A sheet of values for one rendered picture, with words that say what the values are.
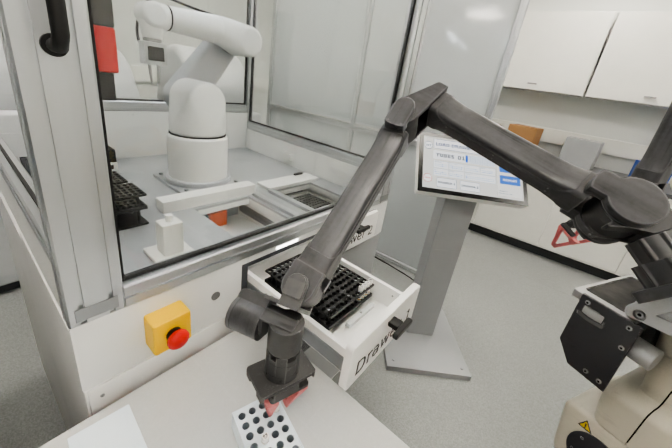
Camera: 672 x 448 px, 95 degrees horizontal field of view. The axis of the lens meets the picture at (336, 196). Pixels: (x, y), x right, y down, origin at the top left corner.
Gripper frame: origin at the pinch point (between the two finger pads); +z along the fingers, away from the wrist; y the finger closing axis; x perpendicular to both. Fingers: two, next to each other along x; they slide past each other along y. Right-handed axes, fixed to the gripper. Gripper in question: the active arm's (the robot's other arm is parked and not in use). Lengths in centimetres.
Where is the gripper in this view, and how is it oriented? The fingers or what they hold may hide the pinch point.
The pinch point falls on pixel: (277, 405)
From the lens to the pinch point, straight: 68.3
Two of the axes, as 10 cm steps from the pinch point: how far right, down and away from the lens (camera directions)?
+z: -1.5, 9.3, 3.5
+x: 5.8, 3.6, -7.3
